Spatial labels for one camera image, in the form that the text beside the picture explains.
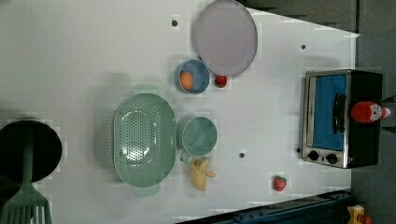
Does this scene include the blue small bowl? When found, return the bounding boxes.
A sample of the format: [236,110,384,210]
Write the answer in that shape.
[174,60,210,94]

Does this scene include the yellow orange clamp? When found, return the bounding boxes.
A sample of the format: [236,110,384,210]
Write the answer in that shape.
[347,205,373,224]

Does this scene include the green mug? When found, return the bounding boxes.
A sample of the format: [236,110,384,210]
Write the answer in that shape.
[177,117,218,163]

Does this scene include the red felt ketchup bottle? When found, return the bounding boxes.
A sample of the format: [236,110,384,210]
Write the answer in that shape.
[350,102,390,123]

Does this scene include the black frying pan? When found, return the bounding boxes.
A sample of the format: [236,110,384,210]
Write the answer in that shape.
[0,119,63,182]

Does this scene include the orange egg toy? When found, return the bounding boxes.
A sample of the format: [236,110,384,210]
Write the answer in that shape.
[180,72,193,91]

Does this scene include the red strawberry toy green leaves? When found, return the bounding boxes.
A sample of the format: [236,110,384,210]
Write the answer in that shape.
[273,175,287,191]

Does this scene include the lilac round plate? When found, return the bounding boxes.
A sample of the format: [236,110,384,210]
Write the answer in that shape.
[194,0,258,76]

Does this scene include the small red strawberry toy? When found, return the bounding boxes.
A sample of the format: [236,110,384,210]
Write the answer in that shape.
[215,75,227,88]

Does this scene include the green oval colander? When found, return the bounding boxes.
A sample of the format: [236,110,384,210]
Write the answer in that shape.
[113,84,177,197]

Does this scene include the green slotted spatula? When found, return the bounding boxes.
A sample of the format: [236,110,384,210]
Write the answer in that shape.
[1,128,52,224]

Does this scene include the yellow peeled banana toy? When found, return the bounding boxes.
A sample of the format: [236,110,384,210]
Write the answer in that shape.
[190,157,216,191]

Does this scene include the blue metal frame rail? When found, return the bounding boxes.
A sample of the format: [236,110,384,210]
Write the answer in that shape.
[177,190,357,224]

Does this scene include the silver black toaster oven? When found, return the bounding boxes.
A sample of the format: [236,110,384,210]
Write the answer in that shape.
[301,69,383,169]

